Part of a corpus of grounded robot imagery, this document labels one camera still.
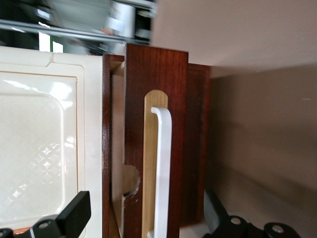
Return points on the dark brown cabinet frame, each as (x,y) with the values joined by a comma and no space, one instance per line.
(106,148)

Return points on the aluminium frame rail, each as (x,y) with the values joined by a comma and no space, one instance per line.
(74,32)
(133,4)

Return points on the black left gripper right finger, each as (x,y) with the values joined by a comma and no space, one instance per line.
(215,215)

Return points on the cream plastic cabinet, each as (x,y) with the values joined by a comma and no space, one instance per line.
(37,124)

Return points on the dark brown wooden base board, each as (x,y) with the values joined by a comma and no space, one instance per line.
(198,136)

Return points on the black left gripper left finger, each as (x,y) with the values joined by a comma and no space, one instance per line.
(74,213)

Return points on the dark brown wooden drawer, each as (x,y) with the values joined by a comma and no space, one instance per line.
(133,124)

